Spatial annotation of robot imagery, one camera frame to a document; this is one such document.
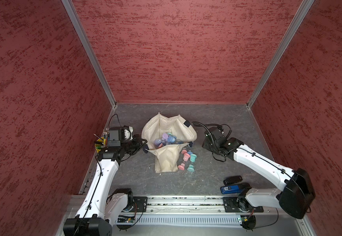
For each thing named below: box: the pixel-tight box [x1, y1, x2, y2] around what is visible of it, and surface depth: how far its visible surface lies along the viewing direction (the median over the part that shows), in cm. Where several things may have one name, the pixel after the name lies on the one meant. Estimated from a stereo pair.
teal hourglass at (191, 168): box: [187, 153, 198, 173], surface depth 89 cm
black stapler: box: [223, 175, 243, 186], surface depth 83 cm
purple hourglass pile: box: [153, 138, 163, 148], surface depth 94 cm
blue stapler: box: [220, 184, 245, 195], surface depth 78 cm
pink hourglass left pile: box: [177, 152, 191, 171], surface depth 90 cm
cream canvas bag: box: [141, 112, 198, 174], surface depth 87 cm
